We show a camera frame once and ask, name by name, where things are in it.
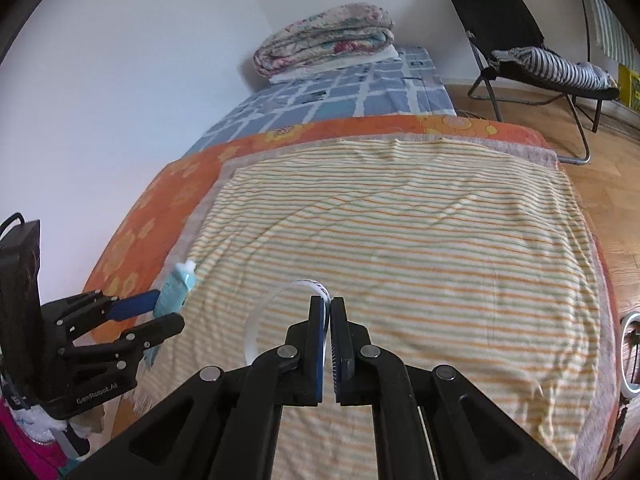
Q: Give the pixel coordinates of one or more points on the yellow green box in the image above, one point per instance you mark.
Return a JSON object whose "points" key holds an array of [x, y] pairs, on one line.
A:
{"points": [[629, 83]]}

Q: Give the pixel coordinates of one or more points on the green striped hanging towel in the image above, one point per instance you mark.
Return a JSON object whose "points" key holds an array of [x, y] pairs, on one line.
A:
{"points": [[611, 36]]}

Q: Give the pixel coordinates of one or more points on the striped cloth on chair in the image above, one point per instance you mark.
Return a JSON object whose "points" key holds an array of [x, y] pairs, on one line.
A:
{"points": [[545, 65]]}

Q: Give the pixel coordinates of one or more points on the pink sleeve left forearm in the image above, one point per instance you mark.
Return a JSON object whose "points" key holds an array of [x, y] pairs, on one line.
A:
{"points": [[24, 458]]}

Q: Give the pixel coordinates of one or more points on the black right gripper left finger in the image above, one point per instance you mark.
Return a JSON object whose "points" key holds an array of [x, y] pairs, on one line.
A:
{"points": [[301, 382]]}

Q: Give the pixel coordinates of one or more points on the folded floral quilt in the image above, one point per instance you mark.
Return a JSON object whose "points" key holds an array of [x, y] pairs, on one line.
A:
{"points": [[353, 28]]}

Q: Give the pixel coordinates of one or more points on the light blue cream tube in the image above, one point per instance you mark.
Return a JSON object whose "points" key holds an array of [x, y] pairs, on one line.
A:
{"points": [[177, 286]]}

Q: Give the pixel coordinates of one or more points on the striped yellow towel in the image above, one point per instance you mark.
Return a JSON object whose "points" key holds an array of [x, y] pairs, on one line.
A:
{"points": [[400, 284]]}

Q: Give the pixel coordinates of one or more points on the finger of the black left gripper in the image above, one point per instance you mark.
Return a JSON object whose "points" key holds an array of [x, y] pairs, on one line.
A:
{"points": [[115, 304], [140, 334]]}

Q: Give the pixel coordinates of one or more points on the black folding chair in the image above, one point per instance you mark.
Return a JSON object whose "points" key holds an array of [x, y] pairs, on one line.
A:
{"points": [[507, 43]]}

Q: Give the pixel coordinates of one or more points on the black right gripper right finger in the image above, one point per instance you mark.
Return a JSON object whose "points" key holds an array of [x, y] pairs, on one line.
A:
{"points": [[353, 374]]}

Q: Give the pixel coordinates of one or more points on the blue checked bed sheet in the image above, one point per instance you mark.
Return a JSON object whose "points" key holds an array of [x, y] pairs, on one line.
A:
{"points": [[407, 85]]}

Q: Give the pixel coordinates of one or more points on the white gloved left hand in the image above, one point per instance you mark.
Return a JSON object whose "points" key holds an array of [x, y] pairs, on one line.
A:
{"points": [[72, 435]]}

